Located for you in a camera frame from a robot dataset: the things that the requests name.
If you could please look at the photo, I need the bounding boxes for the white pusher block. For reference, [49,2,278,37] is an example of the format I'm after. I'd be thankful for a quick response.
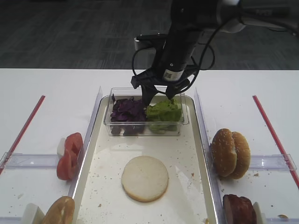
[21,203,45,224]
[253,202,267,224]
[57,138,66,158]

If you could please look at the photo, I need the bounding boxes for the clear left rear pusher track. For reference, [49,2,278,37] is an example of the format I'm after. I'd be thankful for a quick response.
[0,153,59,169]

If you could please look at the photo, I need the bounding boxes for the white bun bottom slice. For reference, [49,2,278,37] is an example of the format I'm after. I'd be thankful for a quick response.
[121,156,169,203]

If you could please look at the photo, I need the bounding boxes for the black camera cable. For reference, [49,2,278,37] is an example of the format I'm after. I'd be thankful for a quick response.
[131,4,299,93]

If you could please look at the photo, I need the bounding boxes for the clear plastic salad container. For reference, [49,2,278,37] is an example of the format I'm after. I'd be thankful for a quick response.
[103,88,189,136]

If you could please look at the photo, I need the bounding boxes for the red tomato slices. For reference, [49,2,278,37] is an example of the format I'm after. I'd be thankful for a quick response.
[57,133,83,181]

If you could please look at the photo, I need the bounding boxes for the clear left front pusher track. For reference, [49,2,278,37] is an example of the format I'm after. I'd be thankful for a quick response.
[0,217,21,224]

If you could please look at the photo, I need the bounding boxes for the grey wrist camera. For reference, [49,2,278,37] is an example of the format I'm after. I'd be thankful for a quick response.
[134,33,167,50]

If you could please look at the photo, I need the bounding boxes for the purple cabbage leaves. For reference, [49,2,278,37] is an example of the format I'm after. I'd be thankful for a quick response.
[110,94,146,136]

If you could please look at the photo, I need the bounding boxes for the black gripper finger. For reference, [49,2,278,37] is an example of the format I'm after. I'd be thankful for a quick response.
[166,85,185,98]
[141,84,158,106]

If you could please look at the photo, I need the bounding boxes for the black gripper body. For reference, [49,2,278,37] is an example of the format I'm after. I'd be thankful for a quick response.
[131,65,191,91]

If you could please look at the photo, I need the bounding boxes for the red guide strip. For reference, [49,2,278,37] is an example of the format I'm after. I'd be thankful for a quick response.
[252,95,299,188]
[0,95,45,174]

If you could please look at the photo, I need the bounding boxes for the toasted bun slice left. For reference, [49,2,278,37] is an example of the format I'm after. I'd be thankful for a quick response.
[42,196,75,224]

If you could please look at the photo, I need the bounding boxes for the brown meat patties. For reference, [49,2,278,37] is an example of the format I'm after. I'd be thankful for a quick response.
[223,194,257,224]

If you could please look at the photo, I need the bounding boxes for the green lettuce in container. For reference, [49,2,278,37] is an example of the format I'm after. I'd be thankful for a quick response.
[146,99,182,134]

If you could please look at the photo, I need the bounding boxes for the white left front pusher block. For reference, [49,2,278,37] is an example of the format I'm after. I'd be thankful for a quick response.
[21,203,45,224]

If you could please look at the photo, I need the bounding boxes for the clear pusher track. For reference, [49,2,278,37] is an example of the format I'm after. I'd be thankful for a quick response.
[265,217,299,224]
[0,153,59,169]
[0,217,21,224]
[249,154,297,171]

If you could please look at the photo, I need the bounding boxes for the white right front pusher block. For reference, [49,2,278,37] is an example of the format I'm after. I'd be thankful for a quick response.
[253,202,267,224]

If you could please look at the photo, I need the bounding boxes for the clear right front pusher track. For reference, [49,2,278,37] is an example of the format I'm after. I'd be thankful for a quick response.
[265,217,299,224]

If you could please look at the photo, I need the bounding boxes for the red right guide strip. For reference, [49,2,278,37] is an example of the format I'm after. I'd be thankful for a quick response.
[252,95,299,188]

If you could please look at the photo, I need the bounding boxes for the clear right rear pusher track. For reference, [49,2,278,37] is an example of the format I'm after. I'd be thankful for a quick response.
[249,154,297,171]

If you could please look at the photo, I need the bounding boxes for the white left rear pusher block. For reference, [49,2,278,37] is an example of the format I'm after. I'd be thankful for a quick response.
[57,138,66,158]

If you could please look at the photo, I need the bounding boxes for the metal baking tray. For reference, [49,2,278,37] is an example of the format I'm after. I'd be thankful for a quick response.
[73,97,217,224]

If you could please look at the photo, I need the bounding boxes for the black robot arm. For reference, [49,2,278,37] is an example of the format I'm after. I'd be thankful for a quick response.
[131,0,299,105]

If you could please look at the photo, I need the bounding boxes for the clear right tray rail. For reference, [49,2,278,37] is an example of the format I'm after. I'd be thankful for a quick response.
[194,90,226,224]

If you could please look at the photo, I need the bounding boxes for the sesame bun tops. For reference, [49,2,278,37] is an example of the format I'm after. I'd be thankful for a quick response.
[211,128,250,180]

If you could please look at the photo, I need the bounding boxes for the red left guide strip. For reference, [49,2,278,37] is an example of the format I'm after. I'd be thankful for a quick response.
[0,95,45,174]

